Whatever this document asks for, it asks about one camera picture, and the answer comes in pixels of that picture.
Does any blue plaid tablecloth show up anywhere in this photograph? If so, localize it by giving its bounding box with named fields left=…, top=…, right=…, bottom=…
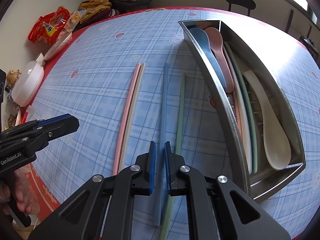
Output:
left=28, top=8, right=319, bottom=237

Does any white lidded bowl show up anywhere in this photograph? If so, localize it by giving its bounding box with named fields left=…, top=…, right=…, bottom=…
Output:
left=11, top=61, right=44, bottom=107

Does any light green chopstick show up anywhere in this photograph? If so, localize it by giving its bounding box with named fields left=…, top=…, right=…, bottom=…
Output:
left=223, top=42, right=258, bottom=173

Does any red snack bag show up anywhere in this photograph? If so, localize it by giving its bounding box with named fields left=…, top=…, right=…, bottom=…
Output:
left=28, top=7, right=70, bottom=45

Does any pink plastic spoon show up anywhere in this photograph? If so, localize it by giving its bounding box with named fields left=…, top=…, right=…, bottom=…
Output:
left=204, top=27, right=234, bottom=93

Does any beige grey chopstick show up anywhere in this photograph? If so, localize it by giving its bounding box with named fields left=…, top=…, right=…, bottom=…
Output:
left=118, top=63, right=146, bottom=173

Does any stainless steel utensil tray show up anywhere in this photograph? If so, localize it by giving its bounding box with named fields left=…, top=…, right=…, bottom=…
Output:
left=180, top=20, right=306, bottom=203

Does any small brown teapot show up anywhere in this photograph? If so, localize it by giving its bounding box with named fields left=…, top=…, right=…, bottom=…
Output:
left=6, top=70, right=21, bottom=89

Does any sage green chopstick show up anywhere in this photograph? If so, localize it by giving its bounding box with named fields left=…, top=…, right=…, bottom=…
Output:
left=159, top=73, right=185, bottom=240

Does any blue plastic spoon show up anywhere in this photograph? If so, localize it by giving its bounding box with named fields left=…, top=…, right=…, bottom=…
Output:
left=189, top=28, right=227, bottom=90

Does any cream plastic spoon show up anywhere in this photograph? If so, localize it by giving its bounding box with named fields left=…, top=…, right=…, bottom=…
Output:
left=243, top=70, right=291, bottom=170

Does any person's left hand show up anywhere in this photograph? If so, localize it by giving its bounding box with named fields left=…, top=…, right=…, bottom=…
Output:
left=1, top=167, right=40, bottom=216

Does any blue chopstick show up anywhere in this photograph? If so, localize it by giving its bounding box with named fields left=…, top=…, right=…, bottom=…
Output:
left=153, top=63, right=168, bottom=227

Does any yellow snack bags pile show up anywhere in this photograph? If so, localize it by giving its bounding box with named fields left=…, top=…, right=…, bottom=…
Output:
left=74, top=0, right=120, bottom=31

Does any black round stool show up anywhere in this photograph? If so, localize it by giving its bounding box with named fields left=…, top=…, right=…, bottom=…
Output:
left=226, top=0, right=256, bottom=17

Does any clear snack packet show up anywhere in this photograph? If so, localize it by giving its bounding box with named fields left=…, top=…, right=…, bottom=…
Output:
left=44, top=9, right=86, bottom=61

